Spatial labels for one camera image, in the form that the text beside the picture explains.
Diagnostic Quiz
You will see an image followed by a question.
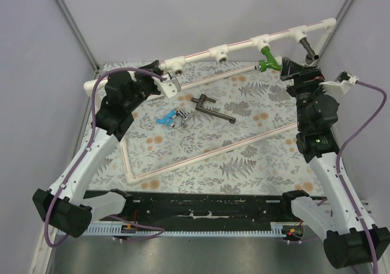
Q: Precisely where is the green plastic faucet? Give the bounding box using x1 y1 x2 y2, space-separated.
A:
257 46 282 72

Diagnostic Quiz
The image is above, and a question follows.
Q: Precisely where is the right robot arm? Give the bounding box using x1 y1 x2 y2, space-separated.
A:
280 57 389 273

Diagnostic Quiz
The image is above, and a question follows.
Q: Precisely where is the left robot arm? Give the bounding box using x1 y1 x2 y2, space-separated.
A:
32 60 163 237

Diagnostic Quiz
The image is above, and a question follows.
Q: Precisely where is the dark bronze installed faucet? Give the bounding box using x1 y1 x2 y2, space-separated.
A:
299 38 319 65

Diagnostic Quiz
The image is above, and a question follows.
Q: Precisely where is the blue plastic faucet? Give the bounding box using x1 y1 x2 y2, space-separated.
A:
156 110 177 128

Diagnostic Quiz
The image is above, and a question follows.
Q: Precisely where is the chrome metal faucet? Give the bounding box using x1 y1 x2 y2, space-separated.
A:
176 110 190 127

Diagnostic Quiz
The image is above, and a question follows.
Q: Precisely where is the dark bronze long faucet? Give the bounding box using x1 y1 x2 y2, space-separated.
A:
191 93 237 125

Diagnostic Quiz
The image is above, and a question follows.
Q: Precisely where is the floral patterned table mat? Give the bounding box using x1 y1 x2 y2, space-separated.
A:
89 70 324 195

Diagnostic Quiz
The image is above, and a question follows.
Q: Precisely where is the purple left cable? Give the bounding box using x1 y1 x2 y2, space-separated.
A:
44 67 170 248

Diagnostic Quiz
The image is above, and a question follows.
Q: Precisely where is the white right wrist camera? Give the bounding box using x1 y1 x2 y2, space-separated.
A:
320 71 358 96

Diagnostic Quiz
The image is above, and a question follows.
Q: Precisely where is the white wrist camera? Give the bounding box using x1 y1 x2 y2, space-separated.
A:
320 71 358 96
156 78 181 99

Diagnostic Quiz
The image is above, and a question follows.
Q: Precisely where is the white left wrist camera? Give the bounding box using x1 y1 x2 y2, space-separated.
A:
156 78 181 99

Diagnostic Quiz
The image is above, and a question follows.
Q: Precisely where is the white PVC pipe frame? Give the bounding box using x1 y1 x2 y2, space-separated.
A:
82 17 336 186

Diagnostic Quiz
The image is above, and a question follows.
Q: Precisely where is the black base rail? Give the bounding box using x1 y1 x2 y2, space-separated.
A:
118 192 299 230

